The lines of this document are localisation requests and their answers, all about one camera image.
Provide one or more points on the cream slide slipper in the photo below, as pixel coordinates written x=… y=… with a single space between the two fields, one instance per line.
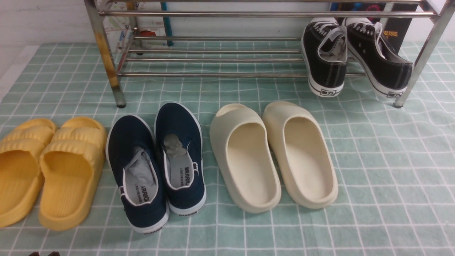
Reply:
x=239 y=142
x=297 y=142

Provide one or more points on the steel shoe rack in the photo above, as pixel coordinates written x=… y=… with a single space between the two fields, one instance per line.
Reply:
x=114 y=72

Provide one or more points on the teal pole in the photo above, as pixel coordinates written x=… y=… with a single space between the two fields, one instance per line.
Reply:
x=167 y=25

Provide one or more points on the dark object at bottom edge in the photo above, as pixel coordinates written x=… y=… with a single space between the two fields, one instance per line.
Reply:
x=53 y=253

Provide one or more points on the right yellow slide slipper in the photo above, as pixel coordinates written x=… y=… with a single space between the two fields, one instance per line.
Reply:
x=71 y=164

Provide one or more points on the left navy canvas shoe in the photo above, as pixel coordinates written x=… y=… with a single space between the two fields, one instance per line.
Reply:
x=132 y=156

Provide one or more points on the yellow slide slipper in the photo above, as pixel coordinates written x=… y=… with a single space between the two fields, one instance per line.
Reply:
x=21 y=178
x=71 y=164

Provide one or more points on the right navy canvas shoe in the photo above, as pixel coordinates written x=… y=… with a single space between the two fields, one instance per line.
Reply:
x=180 y=143

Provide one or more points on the black canvas sneaker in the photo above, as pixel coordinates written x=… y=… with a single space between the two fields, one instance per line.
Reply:
x=324 y=49
x=388 y=72

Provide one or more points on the green checked tablecloth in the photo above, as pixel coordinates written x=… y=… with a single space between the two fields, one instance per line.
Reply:
x=395 y=167

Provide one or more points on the navy canvas shoe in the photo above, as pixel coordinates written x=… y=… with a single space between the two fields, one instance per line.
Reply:
x=132 y=156
x=180 y=143

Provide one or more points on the black image processing book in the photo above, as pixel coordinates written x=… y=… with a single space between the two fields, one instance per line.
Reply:
x=395 y=29

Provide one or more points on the white printed box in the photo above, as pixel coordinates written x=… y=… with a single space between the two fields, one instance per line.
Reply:
x=119 y=32

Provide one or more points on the right cream slide slipper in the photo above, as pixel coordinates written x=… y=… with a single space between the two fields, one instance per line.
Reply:
x=297 y=142

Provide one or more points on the left cream slide slipper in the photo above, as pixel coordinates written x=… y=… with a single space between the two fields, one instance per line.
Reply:
x=239 y=142

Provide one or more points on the left yellow slide slipper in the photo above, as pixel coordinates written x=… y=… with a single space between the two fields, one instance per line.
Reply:
x=21 y=178

